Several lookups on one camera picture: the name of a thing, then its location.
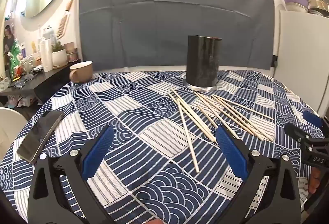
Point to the grey fabric backdrop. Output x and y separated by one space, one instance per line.
167 21

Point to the clear eyeglasses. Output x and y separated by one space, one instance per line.
24 81

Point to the white cabinet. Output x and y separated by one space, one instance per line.
300 59

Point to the wooden hairbrush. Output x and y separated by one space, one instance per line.
63 24

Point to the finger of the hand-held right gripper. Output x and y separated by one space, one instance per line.
312 117
295 133

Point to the metal pot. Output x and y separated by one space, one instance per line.
318 5

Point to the black cylindrical utensil holder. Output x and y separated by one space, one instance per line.
203 65

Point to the green packet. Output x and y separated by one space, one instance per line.
15 57

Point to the wall poster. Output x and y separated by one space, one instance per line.
9 39

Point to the blue patterned tablecloth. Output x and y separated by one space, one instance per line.
144 116

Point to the beige ceramic mug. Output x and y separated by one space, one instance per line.
82 72

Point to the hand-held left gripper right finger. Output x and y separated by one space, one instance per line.
231 154

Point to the pink jar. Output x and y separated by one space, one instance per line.
70 53

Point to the white potted plant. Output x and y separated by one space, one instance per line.
59 58

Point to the person's right hand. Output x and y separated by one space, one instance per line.
314 183

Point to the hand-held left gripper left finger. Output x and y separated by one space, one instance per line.
99 153

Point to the white bottle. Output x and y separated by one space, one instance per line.
46 57

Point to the black smartphone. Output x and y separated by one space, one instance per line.
38 136

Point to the bunch of wooden chopsticks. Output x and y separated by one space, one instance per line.
188 136

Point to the white chair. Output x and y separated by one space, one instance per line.
12 126

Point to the black side shelf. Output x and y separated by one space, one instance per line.
48 80

